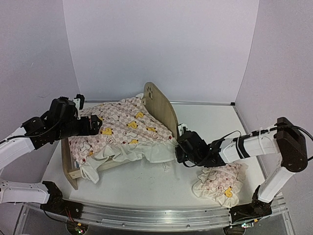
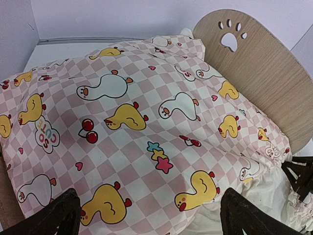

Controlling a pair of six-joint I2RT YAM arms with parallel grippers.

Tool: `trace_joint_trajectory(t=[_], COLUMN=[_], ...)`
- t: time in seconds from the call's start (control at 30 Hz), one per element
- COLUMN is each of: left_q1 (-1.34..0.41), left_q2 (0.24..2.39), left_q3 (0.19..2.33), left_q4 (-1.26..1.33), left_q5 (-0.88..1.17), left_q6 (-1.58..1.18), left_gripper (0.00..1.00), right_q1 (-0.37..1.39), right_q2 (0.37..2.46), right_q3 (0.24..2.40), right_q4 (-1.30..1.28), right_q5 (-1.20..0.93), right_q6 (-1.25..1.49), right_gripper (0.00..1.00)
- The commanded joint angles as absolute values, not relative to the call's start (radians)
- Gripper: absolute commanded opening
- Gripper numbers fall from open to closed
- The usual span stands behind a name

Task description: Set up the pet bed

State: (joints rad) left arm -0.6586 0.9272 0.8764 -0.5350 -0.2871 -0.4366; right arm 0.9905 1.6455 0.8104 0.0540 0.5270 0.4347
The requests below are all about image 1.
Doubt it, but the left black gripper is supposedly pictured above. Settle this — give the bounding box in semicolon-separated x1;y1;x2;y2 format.
54;115;102;141

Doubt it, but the duck print ruffled bed cover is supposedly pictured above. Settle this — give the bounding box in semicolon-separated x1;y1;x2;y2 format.
68;94;177;184

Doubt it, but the wooden pet bed frame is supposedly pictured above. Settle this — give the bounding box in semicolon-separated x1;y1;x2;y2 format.
61;82;178;190

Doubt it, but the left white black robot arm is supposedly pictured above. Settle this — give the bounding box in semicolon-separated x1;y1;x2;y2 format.
0;94;102;218

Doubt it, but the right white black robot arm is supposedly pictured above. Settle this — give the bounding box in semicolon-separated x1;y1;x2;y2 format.
176;117;313;225

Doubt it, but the duck print ruffled pillow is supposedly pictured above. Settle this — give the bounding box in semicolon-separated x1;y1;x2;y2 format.
192;163;248;208

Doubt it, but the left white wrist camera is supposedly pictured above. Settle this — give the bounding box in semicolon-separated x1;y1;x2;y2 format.
72;94;85;120

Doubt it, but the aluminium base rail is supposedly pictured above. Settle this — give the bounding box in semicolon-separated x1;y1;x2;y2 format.
22;190;294;232

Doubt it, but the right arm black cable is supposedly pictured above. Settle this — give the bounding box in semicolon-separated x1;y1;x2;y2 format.
207;124;313;165

